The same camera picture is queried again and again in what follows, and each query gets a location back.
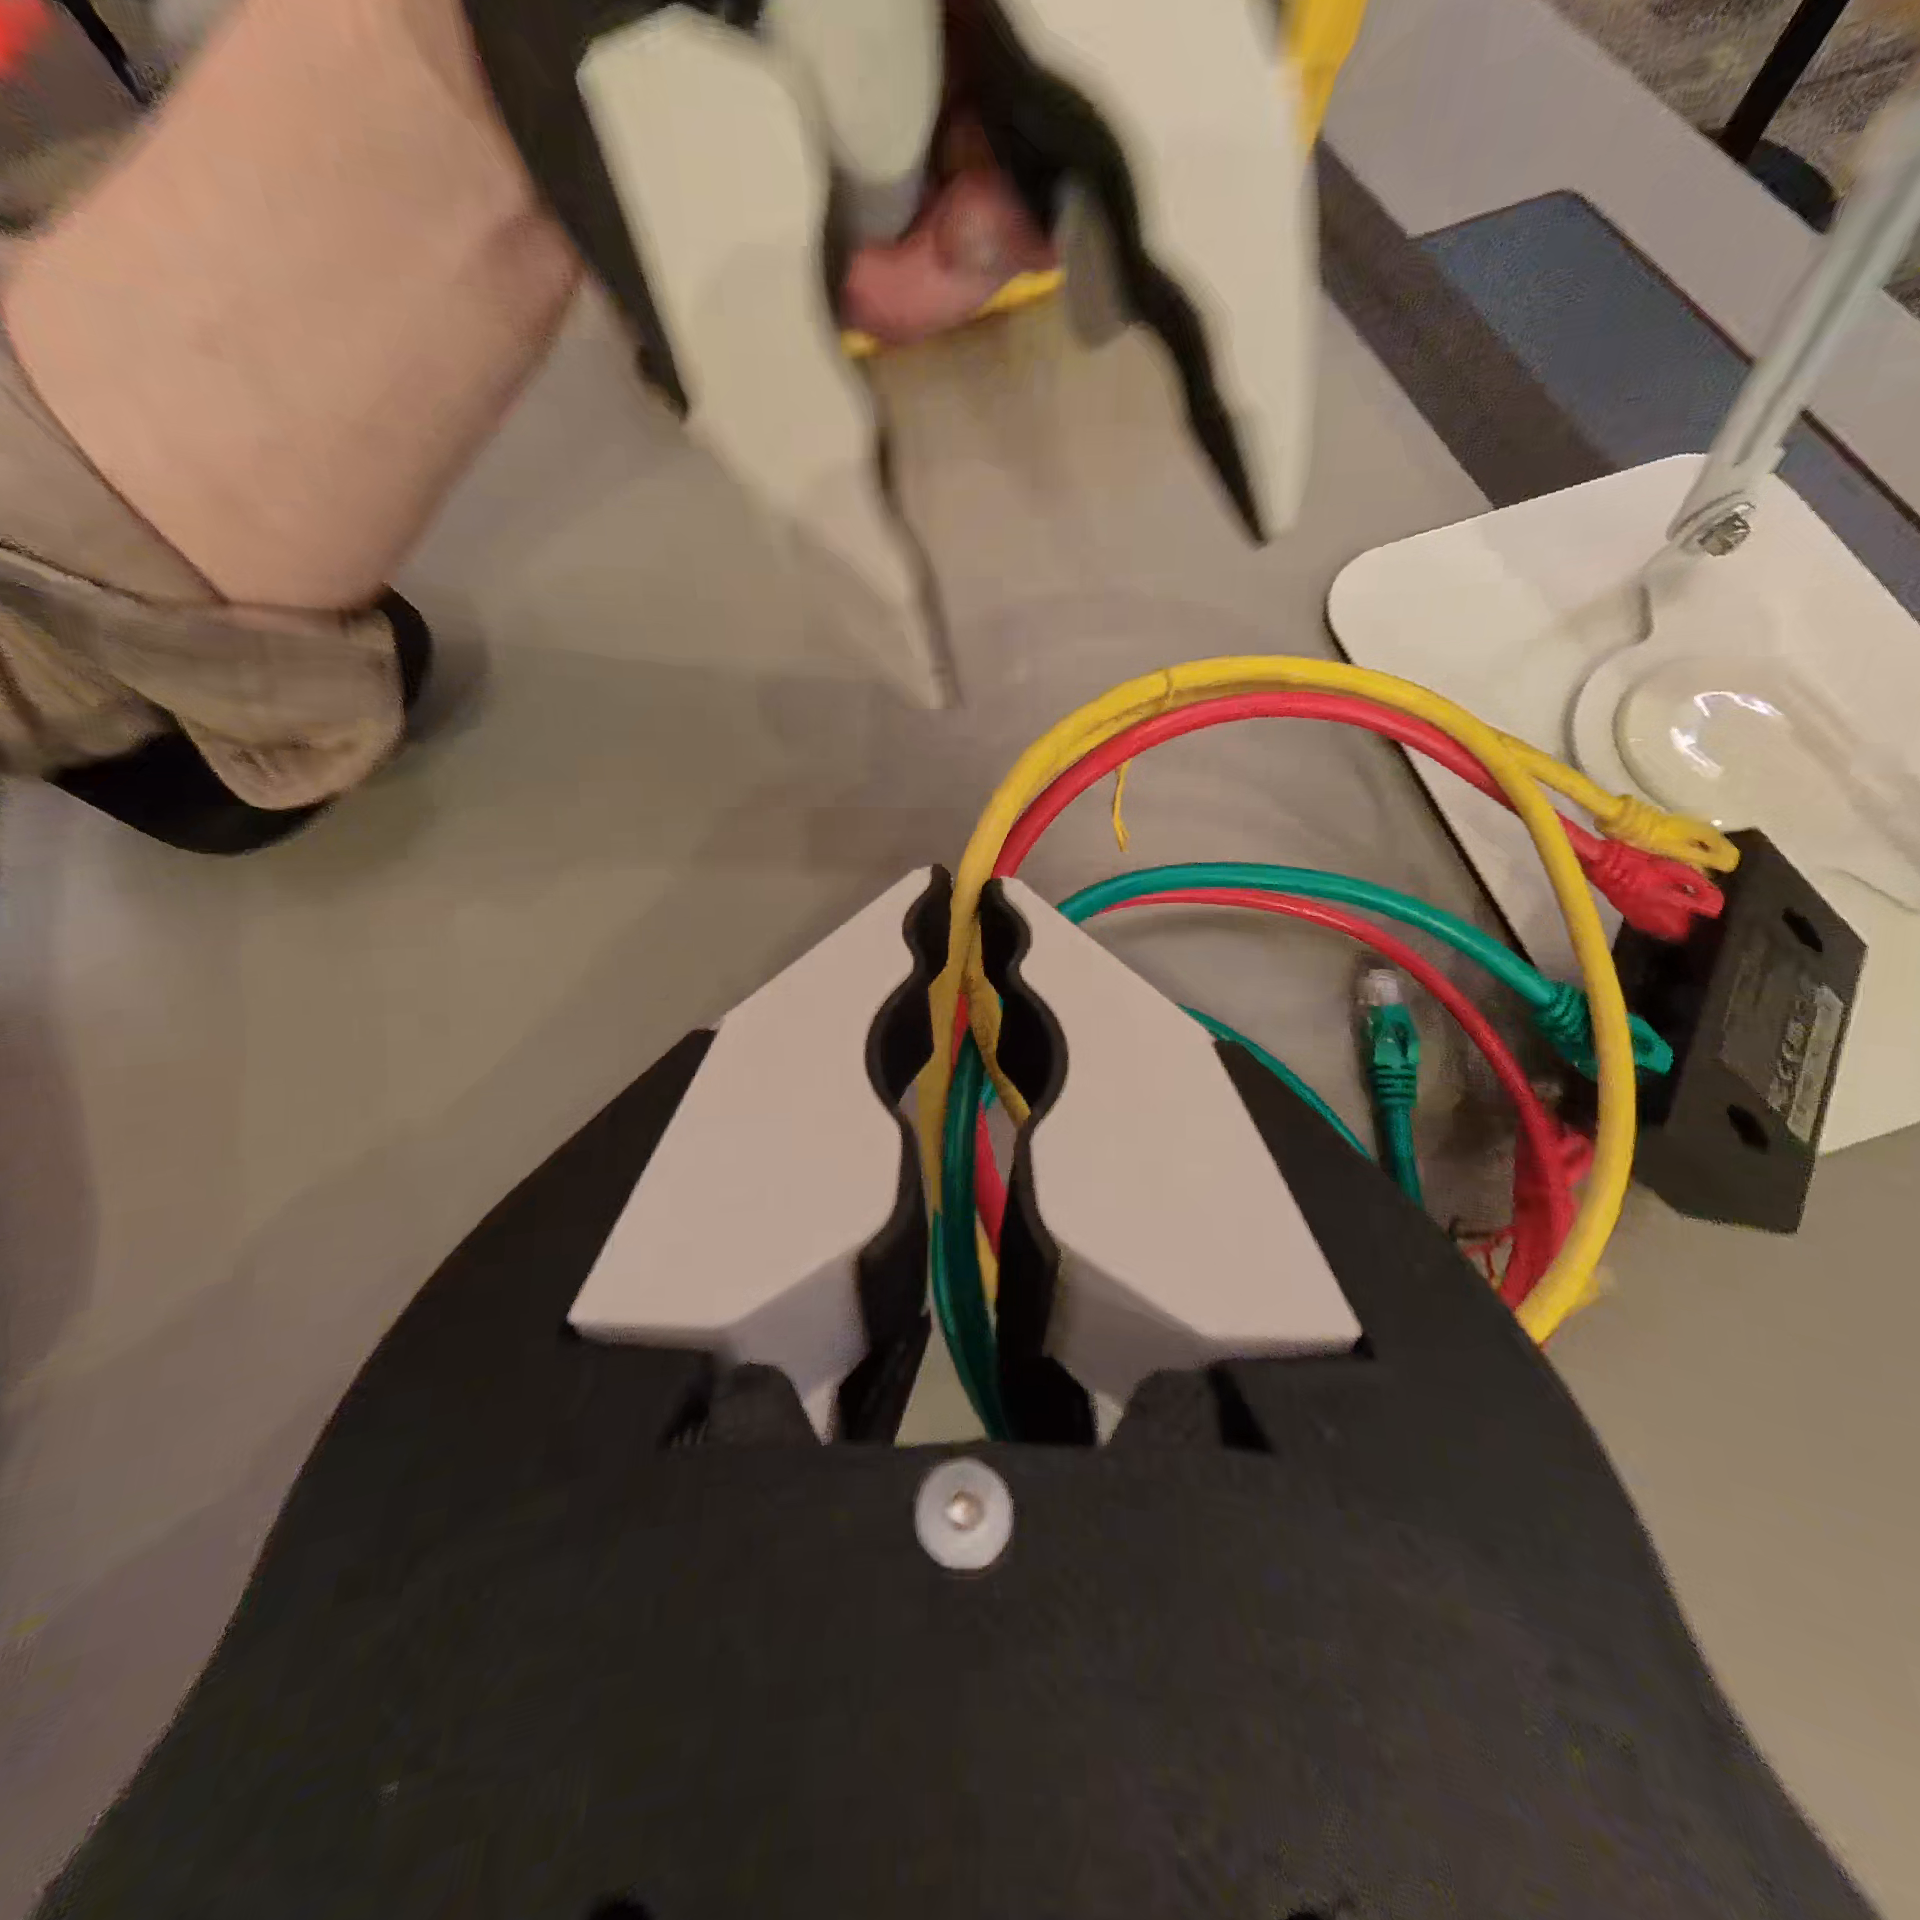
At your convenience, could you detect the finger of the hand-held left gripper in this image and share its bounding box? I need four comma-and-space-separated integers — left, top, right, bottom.
996, 0, 1322, 545
576, 7, 963, 714

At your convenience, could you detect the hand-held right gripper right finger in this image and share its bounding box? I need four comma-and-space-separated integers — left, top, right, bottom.
984, 879, 1367, 1450

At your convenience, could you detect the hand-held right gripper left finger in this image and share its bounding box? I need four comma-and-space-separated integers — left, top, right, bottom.
568, 863, 959, 1444

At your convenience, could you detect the yellow ethernet cable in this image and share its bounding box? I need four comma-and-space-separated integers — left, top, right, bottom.
915, 655, 1742, 1346

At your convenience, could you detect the person's left forearm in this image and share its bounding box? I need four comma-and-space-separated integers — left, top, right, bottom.
0, 335, 414, 819

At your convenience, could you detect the person's left hand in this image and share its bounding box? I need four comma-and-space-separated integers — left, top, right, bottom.
0, 0, 1070, 607

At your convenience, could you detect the dark grey table pad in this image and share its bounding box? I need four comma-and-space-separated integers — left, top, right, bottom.
1318, 142, 1920, 634

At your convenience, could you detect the black floor stand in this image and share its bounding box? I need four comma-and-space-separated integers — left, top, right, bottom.
1710, 0, 1855, 227

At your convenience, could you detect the green ethernet cable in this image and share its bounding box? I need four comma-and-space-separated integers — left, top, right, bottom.
929, 863, 1673, 1443

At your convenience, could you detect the black network switch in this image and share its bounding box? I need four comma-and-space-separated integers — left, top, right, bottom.
1612, 830, 1870, 1235

